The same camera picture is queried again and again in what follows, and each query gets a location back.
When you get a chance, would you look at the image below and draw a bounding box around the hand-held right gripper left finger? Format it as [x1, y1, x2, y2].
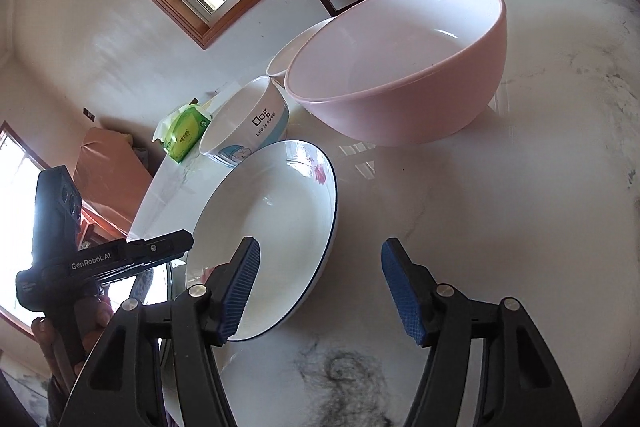
[60, 236, 262, 427]

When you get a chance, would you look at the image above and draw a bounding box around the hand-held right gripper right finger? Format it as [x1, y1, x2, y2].
[381, 237, 583, 427]

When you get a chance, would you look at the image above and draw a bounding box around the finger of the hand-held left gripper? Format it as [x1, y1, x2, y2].
[125, 229, 195, 265]
[97, 257, 173, 285]

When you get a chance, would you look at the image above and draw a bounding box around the white rose printed plate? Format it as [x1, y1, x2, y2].
[185, 139, 342, 343]

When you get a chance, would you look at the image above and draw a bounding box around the plain white bowl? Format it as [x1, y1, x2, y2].
[266, 18, 335, 92]

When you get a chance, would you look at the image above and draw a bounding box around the person's left hand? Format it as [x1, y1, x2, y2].
[31, 294, 115, 388]

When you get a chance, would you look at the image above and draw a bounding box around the orange wooden chair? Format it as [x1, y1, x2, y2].
[80, 202, 136, 254]

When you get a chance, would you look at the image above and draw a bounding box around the brown cardboard box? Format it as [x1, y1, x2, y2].
[75, 127, 153, 238]

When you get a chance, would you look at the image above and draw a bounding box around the green tissue pack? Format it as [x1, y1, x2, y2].
[152, 102, 215, 165]

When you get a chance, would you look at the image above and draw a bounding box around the white cartoon printed cup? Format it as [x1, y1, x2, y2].
[199, 76, 291, 170]

